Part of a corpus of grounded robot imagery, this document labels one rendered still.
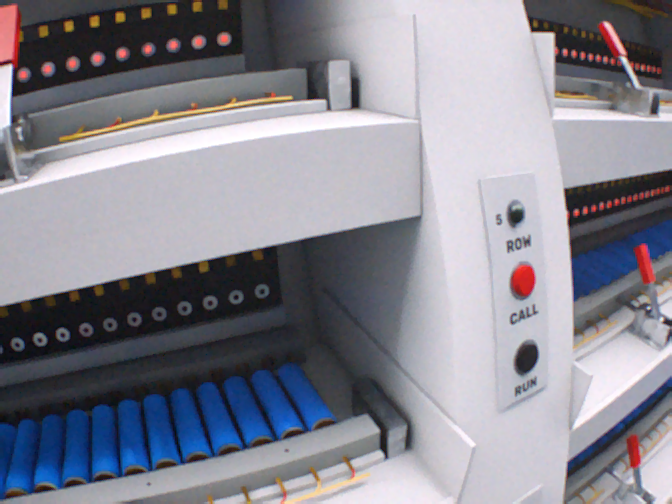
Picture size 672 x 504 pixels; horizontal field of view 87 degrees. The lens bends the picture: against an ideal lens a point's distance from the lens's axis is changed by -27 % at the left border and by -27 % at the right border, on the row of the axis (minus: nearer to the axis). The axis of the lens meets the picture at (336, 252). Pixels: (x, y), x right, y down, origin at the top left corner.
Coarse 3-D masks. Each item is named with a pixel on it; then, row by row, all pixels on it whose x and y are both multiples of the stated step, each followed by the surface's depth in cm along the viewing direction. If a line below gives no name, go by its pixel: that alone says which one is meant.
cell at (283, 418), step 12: (264, 372) 31; (252, 384) 30; (264, 384) 29; (276, 384) 30; (264, 396) 28; (276, 396) 28; (264, 408) 28; (276, 408) 27; (288, 408) 27; (276, 420) 26; (288, 420) 26; (276, 432) 26
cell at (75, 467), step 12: (72, 420) 25; (84, 420) 25; (72, 432) 24; (84, 432) 24; (72, 444) 23; (84, 444) 23; (72, 456) 22; (84, 456) 22; (72, 468) 21; (84, 468) 22; (84, 480) 21
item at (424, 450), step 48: (144, 336) 31; (192, 336) 32; (336, 336) 34; (0, 384) 27; (336, 384) 32; (384, 384) 28; (384, 432) 25; (432, 432) 23; (336, 480) 24; (384, 480) 24; (432, 480) 23
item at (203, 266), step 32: (224, 256) 32; (256, 256) 33; (96, 288) 28; (128, 288) 29; (160, 288) 31; (192, 288) 32; (224, 288) 33; (0, 320) 26; (32, 320) 27; (64, 320) 28; (96, 320) 29; (192, 320) 33; (32, 352) 28
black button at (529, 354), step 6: (522, 348) 22; (528, 348) 22; (534, 348) 22; (522, 354) 22; (528, 354) 22; (534, 354) 22; (522, 360) 22; (528, 360) 22; (534, 360) 22; (522, 366) 22; (528, 366) 22; (534, 366) 22
